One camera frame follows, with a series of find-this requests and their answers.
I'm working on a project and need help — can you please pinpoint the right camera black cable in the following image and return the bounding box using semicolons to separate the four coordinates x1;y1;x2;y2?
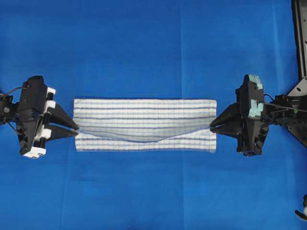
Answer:
262;93;307;113

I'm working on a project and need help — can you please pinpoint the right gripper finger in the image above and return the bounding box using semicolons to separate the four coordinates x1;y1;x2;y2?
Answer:
210;103;240;127
210;126;240;138

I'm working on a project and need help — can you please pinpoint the black white clip bottom right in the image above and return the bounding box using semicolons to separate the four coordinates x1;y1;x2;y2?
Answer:
295;194;307;221

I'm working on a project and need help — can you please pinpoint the blue table cloth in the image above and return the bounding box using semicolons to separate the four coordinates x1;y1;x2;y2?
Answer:
0;0;307;230

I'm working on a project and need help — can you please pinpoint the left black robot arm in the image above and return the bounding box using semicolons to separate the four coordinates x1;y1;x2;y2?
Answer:
0;75;79;159

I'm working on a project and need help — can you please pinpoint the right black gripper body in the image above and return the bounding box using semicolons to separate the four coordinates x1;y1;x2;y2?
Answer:
236;74;269;157

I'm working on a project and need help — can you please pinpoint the black frame at right edge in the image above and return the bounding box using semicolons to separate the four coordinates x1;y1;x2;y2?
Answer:
288;0;307;96

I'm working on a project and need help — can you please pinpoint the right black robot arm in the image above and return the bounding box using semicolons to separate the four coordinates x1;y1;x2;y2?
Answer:
210;74;307;157

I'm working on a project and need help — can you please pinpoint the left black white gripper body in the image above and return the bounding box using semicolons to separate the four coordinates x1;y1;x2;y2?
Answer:
18;75;56;159

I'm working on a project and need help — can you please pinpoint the camera black cable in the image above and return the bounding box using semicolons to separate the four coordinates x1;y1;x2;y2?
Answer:
0;86;28;98
262;93;307;113

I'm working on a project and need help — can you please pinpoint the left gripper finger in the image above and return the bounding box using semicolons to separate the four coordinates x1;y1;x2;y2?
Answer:
44;102;79;129
44;124;78;141

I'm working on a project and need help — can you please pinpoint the left camera black cable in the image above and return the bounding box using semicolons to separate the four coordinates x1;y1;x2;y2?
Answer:
0;86;28;98

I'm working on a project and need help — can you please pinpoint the blue white striped towel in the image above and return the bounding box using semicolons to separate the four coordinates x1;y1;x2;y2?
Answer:
73;98;217;152

